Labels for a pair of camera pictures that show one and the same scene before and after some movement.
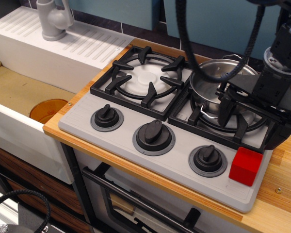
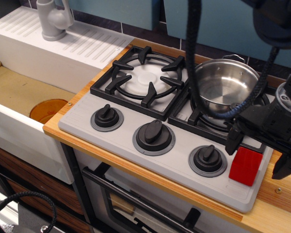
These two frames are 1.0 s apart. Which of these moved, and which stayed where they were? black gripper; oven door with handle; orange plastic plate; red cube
Moved: black gripper
Stayed: oven door with handle; red cube; orange plastic plate
